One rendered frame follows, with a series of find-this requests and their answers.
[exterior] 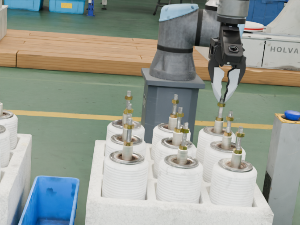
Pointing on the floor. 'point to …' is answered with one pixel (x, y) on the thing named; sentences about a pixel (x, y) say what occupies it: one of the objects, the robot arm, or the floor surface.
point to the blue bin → (51, 201)
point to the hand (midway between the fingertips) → (222, 97)
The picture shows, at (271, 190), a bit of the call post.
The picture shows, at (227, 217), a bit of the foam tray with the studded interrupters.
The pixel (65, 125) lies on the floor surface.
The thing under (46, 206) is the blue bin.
